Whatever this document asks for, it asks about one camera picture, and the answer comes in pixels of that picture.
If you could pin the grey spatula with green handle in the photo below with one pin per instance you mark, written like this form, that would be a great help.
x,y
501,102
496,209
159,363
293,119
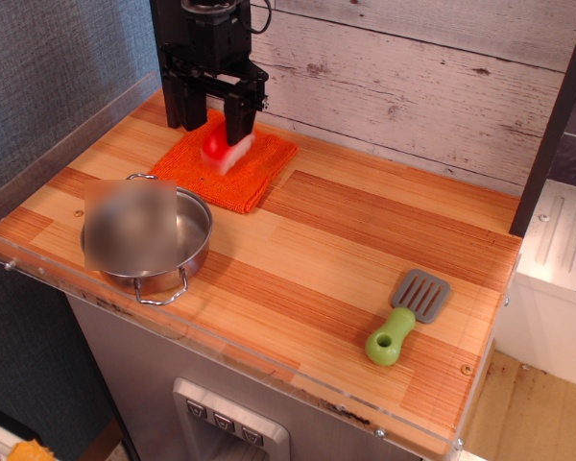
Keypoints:
x,y
418,299

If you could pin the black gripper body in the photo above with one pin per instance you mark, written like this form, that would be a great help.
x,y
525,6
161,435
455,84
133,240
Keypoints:
x,y
214,51

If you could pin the yellow object bottom left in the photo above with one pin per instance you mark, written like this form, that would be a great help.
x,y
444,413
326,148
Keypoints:
x,y
30,451

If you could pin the steel pot with handles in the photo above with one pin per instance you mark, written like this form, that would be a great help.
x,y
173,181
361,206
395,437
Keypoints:
x,y
146,236

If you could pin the orange knitted cloth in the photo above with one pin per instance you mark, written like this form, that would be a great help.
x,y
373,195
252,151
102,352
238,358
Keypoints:
x,y
243,185

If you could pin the grey toy fridge cabinet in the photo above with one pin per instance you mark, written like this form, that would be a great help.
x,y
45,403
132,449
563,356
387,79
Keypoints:
x,y
140,366

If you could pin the clear acrylic table guard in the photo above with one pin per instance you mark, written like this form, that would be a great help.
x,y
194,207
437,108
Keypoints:
x,y
291,291

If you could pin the white toy sink unit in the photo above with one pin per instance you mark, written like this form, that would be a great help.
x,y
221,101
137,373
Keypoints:
x,y
537,322

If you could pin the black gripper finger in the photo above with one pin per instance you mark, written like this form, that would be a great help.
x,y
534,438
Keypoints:
x,y
240,115
191,105

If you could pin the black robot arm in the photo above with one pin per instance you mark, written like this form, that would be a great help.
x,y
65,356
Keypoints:
x,y
215,8

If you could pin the silver dispenser button panel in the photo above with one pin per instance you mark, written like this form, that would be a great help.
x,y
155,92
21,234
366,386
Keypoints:
x,y
215,428

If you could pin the red and white toy sushi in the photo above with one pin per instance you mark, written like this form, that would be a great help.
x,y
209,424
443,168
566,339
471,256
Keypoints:
x,y
218,155

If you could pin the dark right vertical post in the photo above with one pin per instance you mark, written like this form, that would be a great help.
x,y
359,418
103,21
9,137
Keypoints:
x,y
550,142

